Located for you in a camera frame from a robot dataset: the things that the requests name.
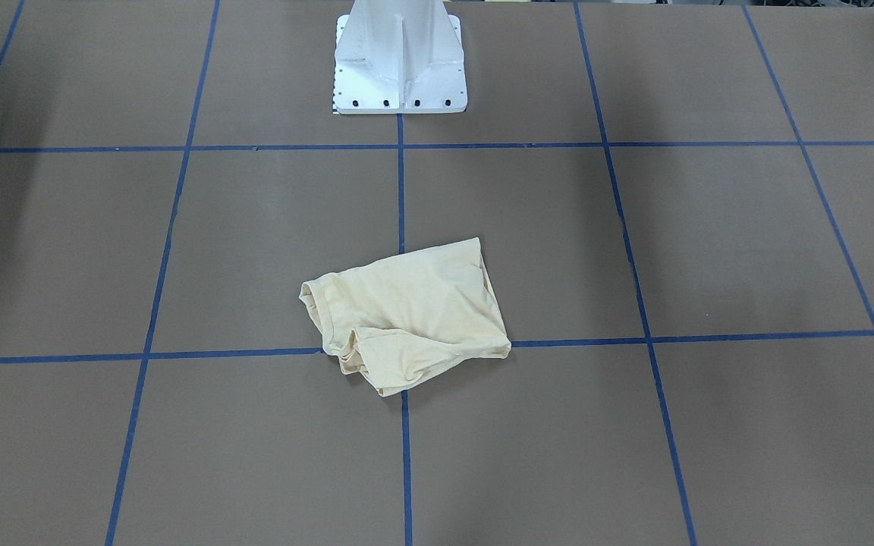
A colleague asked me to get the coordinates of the cream long-sleeve graphic shirt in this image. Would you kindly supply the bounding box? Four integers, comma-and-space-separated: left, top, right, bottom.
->
299, 237, 512, 397

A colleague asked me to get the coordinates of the white central column base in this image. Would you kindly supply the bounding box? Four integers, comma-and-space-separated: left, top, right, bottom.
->
332, 1, 469, 115

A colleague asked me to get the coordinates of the brown paper table cover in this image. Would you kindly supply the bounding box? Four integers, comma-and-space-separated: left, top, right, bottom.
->
0, 1, 874, 545

